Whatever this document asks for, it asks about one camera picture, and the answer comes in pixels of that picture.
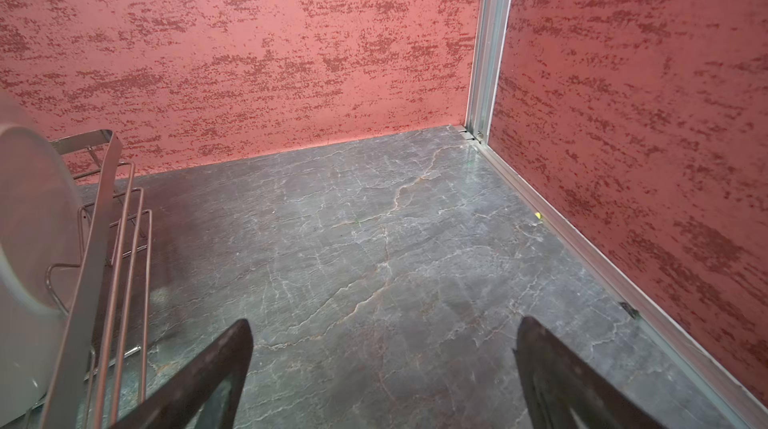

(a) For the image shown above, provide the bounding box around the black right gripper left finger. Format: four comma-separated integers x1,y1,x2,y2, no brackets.
114,319,254,428

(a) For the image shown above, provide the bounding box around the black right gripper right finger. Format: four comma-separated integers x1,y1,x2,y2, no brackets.
514,316,662,428

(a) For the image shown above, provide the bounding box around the plain white large plate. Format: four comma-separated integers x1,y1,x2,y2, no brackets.
1,95,82,424

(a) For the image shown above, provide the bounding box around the aluminium right corner post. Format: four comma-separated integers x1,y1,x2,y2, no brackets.
465,0,512,144

